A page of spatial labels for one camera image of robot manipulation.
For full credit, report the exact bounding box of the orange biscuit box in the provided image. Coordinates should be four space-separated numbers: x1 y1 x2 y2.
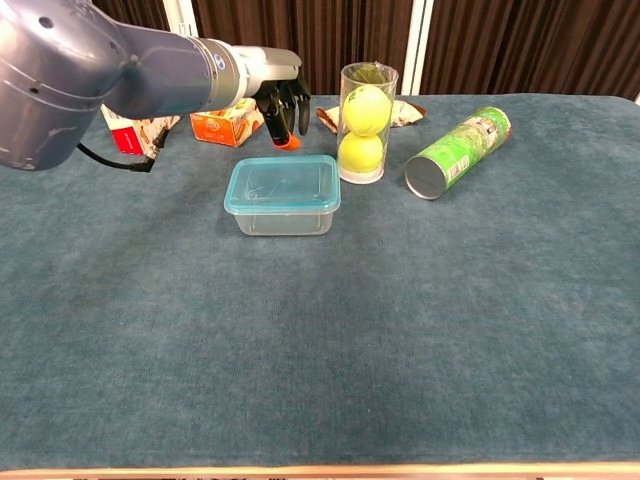
189 97 266 149

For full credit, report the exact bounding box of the blue plastic lid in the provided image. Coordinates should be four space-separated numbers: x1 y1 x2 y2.
223 154 342 215

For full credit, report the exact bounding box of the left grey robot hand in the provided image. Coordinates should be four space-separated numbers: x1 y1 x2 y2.
232 44 314 151

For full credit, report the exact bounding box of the white frame pole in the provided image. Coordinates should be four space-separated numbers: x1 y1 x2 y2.
402 0 434 96
162 0 201 40

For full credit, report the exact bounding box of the clear tennis ball tube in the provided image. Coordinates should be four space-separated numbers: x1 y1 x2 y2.
336 62 400 186

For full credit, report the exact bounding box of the yellow tennis ball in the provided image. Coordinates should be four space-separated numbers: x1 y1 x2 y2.
342 84 392 137
337 130 384 174

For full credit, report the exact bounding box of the clear plastic container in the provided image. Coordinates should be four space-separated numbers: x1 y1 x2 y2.
224 199 341 237

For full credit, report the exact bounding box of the teal table cloth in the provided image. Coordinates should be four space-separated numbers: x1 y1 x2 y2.
0 93 640 471

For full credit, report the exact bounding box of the red white snack box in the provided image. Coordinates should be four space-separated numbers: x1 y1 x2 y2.
101 103 182 156

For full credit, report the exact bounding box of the white brown snack wrapper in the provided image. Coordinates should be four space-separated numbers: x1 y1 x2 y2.
315 99 428 135

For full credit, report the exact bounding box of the dark brown curtain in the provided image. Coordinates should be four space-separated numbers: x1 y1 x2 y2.
92 0 174 32
419 0 640 104
192 0 416 96

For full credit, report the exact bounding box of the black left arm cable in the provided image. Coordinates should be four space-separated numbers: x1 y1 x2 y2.
77 124 169 174

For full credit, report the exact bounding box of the green chips can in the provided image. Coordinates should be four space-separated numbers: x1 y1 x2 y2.
403 105 513 201

